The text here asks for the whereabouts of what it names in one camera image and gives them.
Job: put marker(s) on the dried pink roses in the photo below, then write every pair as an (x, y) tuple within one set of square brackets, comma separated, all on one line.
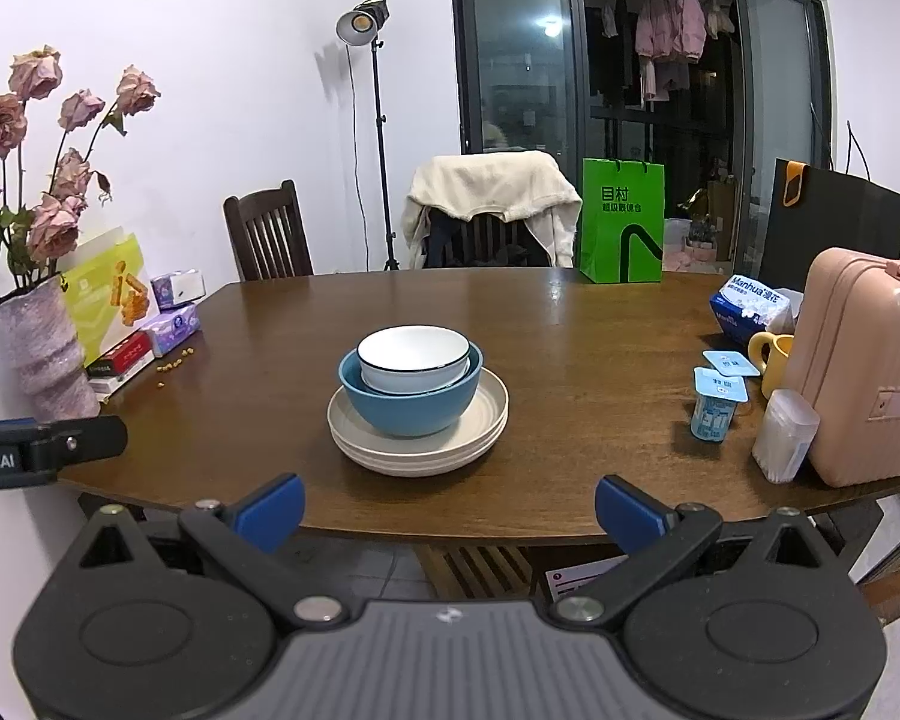
[(45, 232)]

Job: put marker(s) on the black paper bag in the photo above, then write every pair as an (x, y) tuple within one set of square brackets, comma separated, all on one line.
[(832, 217)]

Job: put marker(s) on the beige plate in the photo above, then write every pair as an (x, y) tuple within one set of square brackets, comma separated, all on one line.
[(420, 459), (420, 469), (493, 399)]

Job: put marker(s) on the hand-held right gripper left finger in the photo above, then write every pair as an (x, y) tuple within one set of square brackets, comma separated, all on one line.
[(274, 514)]

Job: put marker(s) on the chair draped with cream coat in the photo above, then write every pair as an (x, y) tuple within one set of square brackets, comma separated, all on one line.
[(487, 187)]

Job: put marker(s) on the blue yogurt cup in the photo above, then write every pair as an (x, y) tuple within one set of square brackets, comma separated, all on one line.
[(716, 405), (731, 362)]

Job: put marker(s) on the yellow mug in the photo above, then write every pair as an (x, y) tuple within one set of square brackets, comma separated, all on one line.
[(769, 360)]

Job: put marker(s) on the wooden chair with clothes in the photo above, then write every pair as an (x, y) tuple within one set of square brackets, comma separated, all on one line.
[(487, 240)]

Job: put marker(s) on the pink suitcase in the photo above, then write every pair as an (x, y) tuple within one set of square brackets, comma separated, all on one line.
[(862, 367)]

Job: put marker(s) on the purple knitted vase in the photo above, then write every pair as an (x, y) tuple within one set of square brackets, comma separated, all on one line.
[(37, 360)]

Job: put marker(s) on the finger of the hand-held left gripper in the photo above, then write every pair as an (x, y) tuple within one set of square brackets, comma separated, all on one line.
[(82, 441)]

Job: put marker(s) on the dark navy garment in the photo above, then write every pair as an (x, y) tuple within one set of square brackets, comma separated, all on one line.
[(439, 240)]

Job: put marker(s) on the green paper bag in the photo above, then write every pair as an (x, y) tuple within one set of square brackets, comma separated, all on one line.
[(621, 225)]

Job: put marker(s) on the blue tissue pack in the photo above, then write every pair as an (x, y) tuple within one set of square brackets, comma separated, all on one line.
[(754, 311)]

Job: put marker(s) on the purple and white tissue pack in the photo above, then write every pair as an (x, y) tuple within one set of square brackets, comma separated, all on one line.
[(178, 289)]

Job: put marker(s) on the dark wooden chair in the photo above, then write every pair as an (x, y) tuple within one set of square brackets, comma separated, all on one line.
[(266, 232)]

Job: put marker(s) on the dark glass sliding door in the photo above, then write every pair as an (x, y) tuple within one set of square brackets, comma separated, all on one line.
[(645, 127)]

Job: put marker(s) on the hanging pink clothes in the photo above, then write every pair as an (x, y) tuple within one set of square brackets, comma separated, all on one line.
[(671, 19)]

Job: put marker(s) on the black tripod light stand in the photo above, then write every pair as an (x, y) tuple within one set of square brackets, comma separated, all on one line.
[(379, 127)]

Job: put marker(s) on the clear cotton swab box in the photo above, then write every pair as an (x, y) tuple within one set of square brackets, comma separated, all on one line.
[(784, 435)]

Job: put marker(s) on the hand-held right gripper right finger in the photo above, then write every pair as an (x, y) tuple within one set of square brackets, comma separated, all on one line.
[(630, 514)]

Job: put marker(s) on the blue bowl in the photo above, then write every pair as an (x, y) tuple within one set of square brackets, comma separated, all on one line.
[(412, 412)]

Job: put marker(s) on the red box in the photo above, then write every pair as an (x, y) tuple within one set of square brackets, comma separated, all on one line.
[(124, 356)]

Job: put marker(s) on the scattered yellow snack bits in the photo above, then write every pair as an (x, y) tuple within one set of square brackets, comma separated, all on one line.
[(172, 367)]

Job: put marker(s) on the white flat box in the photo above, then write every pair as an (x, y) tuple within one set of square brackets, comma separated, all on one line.
[(112, 384)]

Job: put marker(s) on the black garment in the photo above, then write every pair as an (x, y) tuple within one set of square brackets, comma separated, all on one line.
[(514, 253)]

